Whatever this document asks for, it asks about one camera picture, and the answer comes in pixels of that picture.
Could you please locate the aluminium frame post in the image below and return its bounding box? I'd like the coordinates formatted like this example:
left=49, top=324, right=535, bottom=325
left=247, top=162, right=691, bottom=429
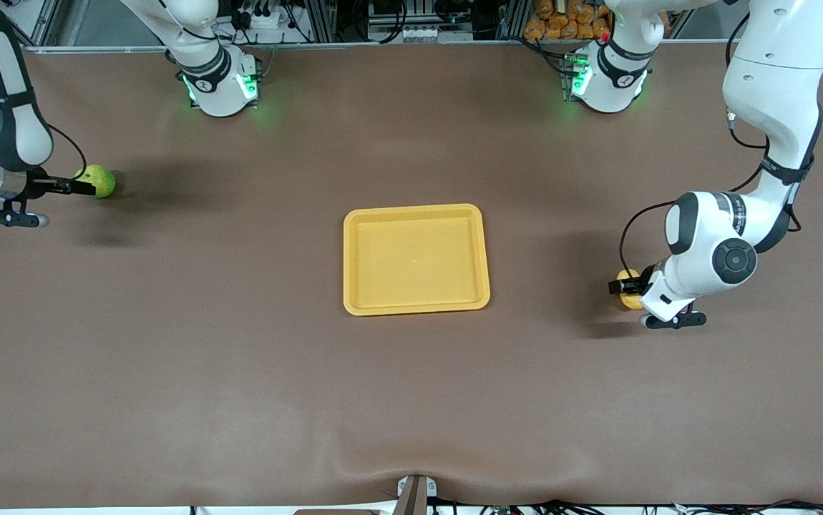
left=495, top=0, right=527, bottom=40
left=304, top=0, right=337, bottom=42

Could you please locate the green apple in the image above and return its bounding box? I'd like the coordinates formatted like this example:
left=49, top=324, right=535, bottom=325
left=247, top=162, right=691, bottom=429
left=82, top=164, right=117, bottom=200

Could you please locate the bag of orange items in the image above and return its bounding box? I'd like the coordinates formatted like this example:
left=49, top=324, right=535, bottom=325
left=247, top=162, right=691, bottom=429
left=524, top=0, right=613, bottom=41

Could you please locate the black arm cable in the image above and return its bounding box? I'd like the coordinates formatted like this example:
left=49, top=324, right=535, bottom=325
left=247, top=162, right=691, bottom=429
left=619, top=14, right=806, bottom=276
left=45, top=123, right=89, bottom=181

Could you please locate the yellow plastic tray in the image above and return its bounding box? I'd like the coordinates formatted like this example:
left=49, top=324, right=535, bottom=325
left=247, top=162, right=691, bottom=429
left=343, top=203, right=491, bottom=317

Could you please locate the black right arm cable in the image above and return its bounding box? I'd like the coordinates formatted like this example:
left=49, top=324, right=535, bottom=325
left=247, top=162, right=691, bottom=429
left=45, top=123, right=89, bottom=181

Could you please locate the white power strip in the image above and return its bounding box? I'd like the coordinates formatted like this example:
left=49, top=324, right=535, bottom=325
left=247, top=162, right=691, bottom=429
left=236, top=4, right=291, bottom=29

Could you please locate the metal table edge bracket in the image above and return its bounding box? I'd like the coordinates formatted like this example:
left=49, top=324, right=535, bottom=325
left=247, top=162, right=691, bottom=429
left=392, top=474, right=438, bottom=515

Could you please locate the silver table edge rail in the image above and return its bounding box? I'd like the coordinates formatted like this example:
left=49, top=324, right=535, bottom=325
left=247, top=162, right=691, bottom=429
left=21, top=41, right=823, bottom=54

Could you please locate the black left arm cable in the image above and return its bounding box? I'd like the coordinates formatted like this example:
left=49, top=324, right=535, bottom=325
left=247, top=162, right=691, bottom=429
left=619, top=14, right=806, bottom=276

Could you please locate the yellow potato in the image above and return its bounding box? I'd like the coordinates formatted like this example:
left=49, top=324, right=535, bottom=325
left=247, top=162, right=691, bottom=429
left=615, top=268, right=647, bottom=312

